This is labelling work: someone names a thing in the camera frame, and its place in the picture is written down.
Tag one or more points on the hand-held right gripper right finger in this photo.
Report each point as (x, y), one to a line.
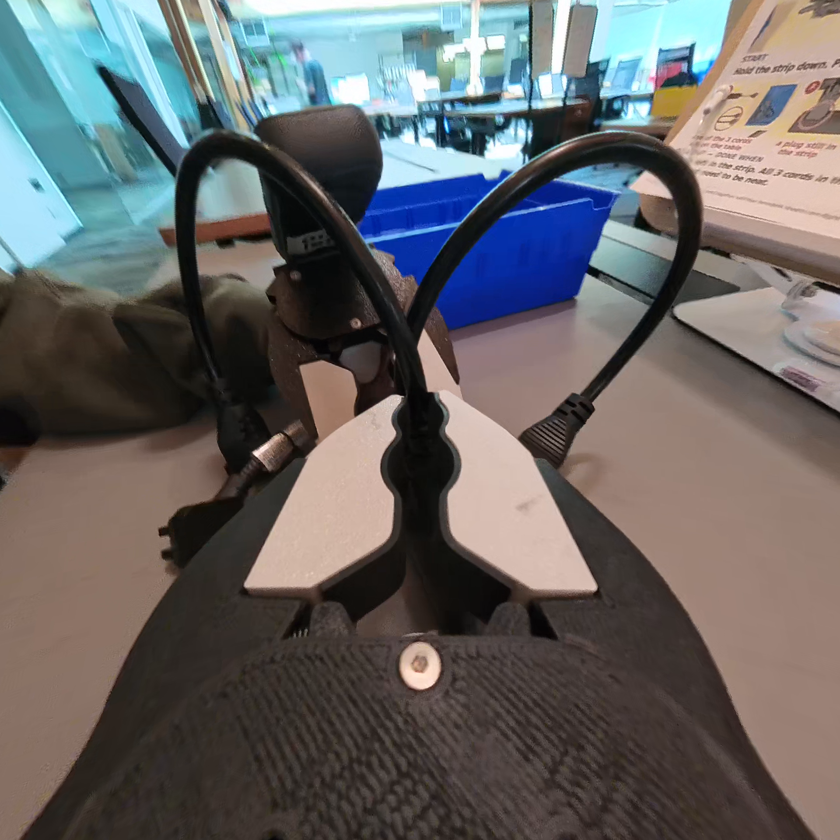
(512, 518)

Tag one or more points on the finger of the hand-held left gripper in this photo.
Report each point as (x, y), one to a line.
(436, 367)
(328, 394)

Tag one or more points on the person's left forearm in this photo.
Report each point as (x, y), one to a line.
(98, 354)

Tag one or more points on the whiteboard on stand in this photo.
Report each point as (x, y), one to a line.
(542, 39)
(581, 39)

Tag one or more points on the black and red office chair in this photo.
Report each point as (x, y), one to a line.
(676, 62)

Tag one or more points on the printed instruction board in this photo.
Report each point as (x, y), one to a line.
(774, 131)

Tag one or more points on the blue plastic bin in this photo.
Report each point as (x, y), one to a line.
(525, 262)

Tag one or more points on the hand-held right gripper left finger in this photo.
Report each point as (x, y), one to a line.
(328, 518)

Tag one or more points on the dark office desk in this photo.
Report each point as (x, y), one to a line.
(499, 108)

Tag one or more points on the yellow bin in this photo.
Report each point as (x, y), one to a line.
(674, 103)

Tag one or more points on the round white puck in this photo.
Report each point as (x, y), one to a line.
(817, 341)

